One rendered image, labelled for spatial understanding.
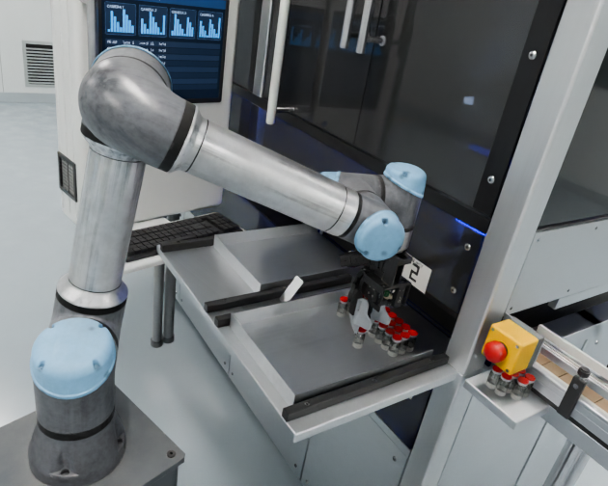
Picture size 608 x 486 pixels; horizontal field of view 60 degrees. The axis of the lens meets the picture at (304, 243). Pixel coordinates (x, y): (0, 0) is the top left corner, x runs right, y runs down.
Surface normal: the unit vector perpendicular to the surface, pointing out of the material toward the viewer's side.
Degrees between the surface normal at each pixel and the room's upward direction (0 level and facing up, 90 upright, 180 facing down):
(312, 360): 0
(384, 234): 90
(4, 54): 90
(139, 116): 67
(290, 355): 0
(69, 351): 8
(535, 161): 90
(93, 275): 90
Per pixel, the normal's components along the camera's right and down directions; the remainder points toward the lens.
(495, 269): -0.83, 0.13
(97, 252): 0.18, 0.46
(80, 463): 0.44, 0.18
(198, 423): 0.15, -0.88
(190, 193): 0.69, 0.42
